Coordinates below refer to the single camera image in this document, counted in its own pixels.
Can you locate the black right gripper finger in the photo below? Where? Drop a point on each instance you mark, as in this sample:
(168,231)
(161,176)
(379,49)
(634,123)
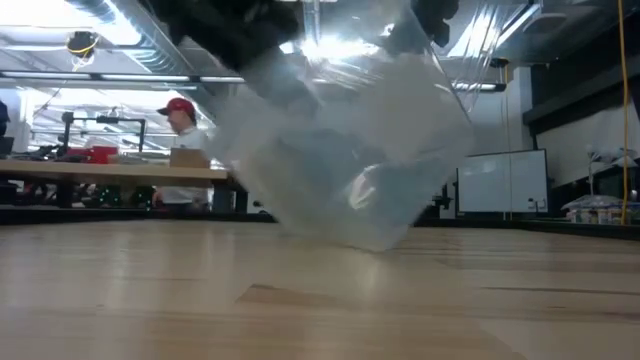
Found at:
(407,40)

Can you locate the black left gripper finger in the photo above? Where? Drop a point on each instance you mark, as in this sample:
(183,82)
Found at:
(290,90)

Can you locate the long ceiling light fixture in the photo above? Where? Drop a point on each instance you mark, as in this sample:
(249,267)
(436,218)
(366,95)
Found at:
(145,77)

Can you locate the person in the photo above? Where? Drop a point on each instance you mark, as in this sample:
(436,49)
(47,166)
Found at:
(185,150)

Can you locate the cardboard box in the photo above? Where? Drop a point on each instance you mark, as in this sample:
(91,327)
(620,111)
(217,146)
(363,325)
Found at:
(189,158)

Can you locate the black metal stand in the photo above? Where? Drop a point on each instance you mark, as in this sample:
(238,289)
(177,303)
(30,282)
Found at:
(142,140)

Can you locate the black equipment cart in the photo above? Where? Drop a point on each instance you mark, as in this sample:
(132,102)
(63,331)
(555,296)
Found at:
(442,200)

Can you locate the whiteboard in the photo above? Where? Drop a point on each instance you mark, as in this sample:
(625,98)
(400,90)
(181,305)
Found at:
(502,182)

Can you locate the red plastic bin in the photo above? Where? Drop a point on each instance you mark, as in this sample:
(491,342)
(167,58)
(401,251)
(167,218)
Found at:
(95,155)

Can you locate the wooden workbench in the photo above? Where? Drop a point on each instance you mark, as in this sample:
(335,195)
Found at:
(100,172)

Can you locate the wrapped pack of bottles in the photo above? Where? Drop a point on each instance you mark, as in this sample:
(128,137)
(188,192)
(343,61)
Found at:
(595,207)

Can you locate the black ceiling camera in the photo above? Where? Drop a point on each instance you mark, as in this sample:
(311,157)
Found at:
(499,62)

